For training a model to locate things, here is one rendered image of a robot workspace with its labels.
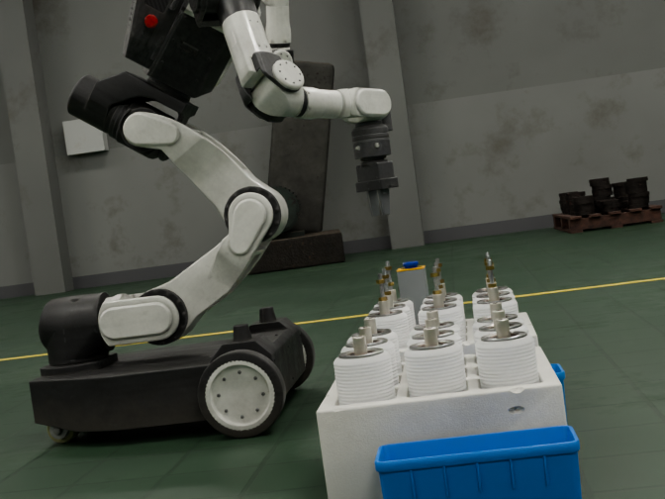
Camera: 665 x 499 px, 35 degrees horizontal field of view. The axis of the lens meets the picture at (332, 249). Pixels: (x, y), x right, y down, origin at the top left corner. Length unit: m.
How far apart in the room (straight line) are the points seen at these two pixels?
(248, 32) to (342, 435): 1.03
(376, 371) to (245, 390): 0.76
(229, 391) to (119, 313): 0.39
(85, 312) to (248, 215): 0.49
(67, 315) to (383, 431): 1.24
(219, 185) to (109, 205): 7.74
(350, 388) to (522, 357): 0.28
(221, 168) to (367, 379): 1.05
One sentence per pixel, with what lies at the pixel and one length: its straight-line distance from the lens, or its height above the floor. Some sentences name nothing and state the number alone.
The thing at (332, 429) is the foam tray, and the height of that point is 0.15.
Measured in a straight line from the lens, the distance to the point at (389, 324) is 2.23.
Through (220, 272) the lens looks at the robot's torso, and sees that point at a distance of 2.62.
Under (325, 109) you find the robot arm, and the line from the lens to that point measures 2.38.
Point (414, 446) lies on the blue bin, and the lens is 1.66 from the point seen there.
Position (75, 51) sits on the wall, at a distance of 10.53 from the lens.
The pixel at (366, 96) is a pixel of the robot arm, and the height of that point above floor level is 0.74.
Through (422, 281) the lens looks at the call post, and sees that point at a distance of 2.64.
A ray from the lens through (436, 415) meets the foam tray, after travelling 1.68.
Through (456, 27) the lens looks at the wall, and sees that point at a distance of 9.92.
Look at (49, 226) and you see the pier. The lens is 10.29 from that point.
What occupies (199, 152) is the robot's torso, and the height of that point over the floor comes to 0.67.
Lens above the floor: 0.51
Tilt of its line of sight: 3 degrees down
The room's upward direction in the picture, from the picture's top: 8 degrees counter-clockwise
